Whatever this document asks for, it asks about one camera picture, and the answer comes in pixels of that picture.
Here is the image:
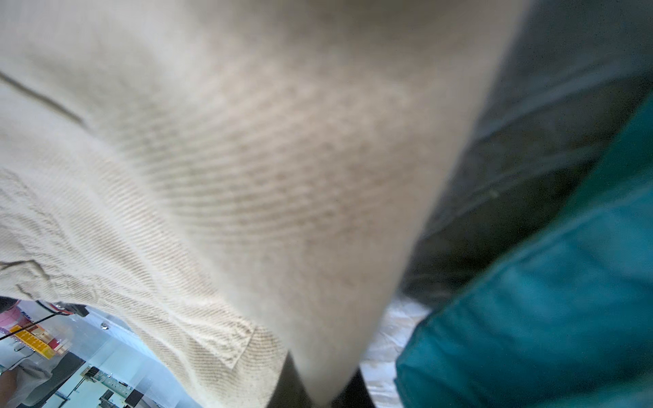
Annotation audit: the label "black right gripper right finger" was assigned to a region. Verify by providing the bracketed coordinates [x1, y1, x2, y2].
[331, 370, 375, 408]

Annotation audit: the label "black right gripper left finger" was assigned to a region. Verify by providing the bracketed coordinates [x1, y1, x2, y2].
[267, 354, 313, 408]

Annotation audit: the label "beige pants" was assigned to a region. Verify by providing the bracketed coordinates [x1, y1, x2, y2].
[1, 1, 532, 407]

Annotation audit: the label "teal pants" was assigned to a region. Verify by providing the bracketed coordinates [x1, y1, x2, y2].
[395, 100, 652, 407]

